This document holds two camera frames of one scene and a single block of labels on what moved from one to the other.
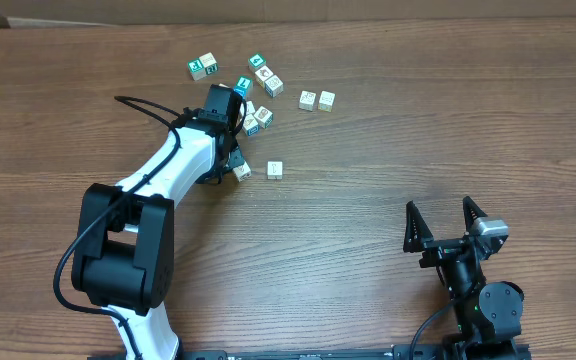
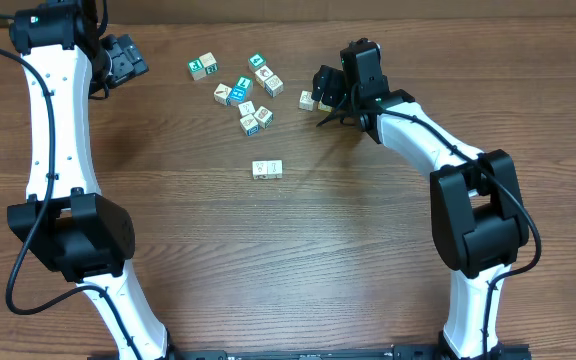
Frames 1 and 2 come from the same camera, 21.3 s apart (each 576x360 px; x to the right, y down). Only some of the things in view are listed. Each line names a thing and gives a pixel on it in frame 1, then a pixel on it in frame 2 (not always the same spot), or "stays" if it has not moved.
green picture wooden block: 196,69 stays
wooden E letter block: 307,100 stays
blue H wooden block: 241,90 stays
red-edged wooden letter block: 274,170 stays
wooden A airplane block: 242,172 → 260,169
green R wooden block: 209,62 stays
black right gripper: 420,239 → 329,84
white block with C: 263,73 stays
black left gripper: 235,154 → 128,61
